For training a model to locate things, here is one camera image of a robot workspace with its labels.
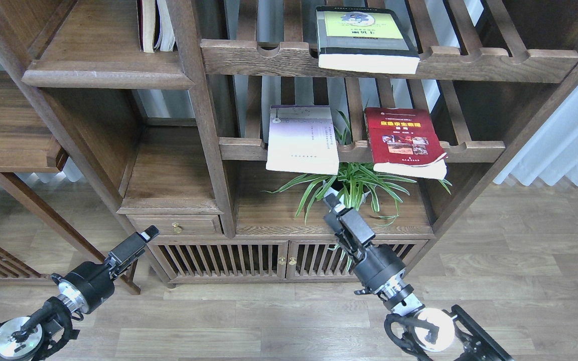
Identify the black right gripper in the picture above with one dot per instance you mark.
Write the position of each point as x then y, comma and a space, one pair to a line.
378, 268

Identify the upright cream books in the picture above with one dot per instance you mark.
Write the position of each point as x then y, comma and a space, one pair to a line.
155, 29

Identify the white and purple book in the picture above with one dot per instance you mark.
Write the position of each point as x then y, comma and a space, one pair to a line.
302, 139

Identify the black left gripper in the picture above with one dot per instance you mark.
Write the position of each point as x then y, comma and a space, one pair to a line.
87, 286

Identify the red book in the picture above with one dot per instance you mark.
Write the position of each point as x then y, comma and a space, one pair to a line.
404, 142

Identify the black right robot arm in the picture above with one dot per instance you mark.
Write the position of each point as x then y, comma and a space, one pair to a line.
413, 327

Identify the white curtain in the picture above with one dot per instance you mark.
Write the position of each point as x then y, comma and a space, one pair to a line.
551, 153

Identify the dark wooden bookshelf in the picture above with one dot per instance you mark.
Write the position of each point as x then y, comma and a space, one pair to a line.
178, 136

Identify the brass cabinet door knobs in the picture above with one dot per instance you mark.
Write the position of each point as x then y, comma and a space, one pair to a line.
285, 260

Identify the green spider plant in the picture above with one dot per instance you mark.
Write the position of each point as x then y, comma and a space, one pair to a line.
356, 173

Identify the brass drawer knob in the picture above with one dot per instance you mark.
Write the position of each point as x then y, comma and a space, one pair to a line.
176, 228

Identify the white plant pot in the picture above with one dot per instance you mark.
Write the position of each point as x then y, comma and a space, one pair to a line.
350, 197

